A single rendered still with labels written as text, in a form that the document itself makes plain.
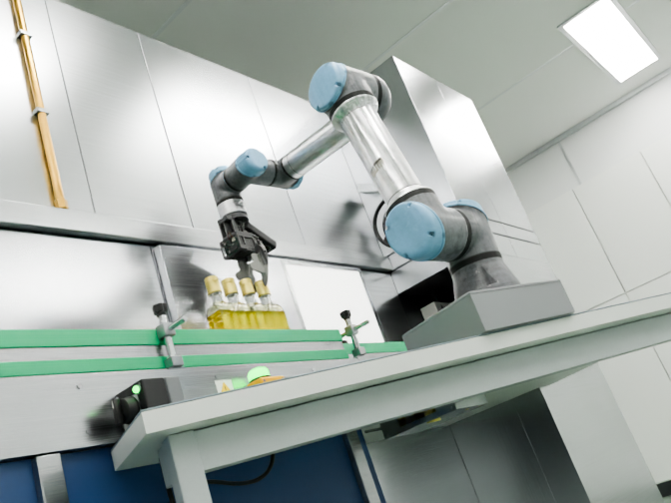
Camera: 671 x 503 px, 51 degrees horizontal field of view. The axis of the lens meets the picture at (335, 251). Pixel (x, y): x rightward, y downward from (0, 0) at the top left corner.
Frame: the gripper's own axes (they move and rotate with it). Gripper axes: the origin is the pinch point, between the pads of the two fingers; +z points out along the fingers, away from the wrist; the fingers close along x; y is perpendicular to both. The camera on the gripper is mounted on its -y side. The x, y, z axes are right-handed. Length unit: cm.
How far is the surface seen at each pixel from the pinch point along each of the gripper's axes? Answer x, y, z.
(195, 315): -12.1, 14.3, 3.7
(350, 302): -13, -57, -2
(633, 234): 18, -370, -49
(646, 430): -33, -370, 73
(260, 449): 38, 56, 49
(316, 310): -12.8, -36.7, 1.0
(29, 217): -12, 54, -20
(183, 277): -12.1, 14.8, -7.2
